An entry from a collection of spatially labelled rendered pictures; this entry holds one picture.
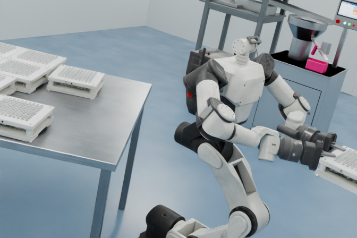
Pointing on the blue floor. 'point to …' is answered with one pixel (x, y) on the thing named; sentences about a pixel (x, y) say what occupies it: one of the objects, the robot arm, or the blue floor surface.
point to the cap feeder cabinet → (257, 115)
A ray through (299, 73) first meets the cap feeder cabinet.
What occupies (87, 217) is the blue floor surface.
